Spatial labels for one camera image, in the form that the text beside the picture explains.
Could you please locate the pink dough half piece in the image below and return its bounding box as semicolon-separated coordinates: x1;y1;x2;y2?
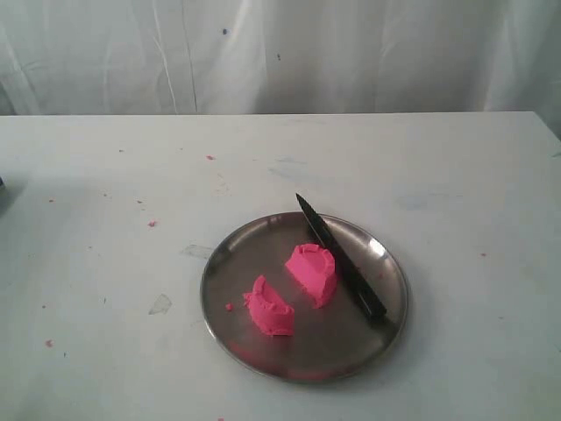
244;275;295;336

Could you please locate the black serrated knife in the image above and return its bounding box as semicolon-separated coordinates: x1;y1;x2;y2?
295;193;395;330

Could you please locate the round stainless steel plate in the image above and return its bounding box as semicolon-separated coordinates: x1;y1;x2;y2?
201;212;409;383

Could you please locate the white backdrop curtain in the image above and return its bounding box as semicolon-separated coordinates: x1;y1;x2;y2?
1;1;560;118

